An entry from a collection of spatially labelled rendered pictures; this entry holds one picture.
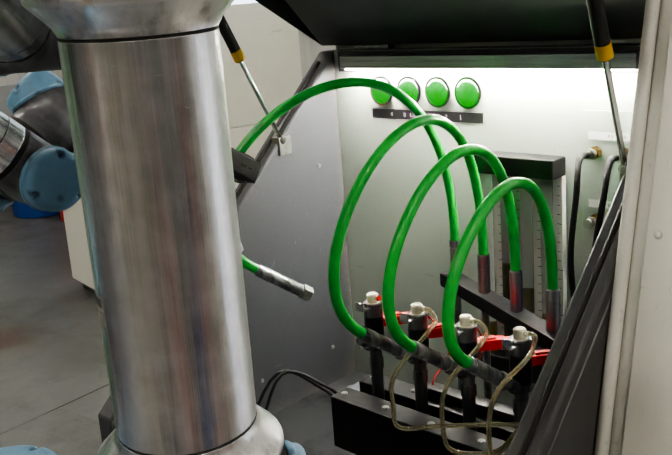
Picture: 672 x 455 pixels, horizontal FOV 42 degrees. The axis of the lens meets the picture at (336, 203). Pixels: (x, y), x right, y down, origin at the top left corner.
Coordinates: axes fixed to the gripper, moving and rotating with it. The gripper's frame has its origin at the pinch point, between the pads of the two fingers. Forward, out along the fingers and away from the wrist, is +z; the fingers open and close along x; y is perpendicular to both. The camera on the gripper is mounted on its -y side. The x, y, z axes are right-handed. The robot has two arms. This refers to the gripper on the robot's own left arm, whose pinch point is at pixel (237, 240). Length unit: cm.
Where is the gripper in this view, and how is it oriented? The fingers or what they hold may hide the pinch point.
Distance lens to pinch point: 121.0
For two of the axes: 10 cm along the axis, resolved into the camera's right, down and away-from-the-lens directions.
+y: -6.3, 7.7, -1.2
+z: 7.6, 6.4, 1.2
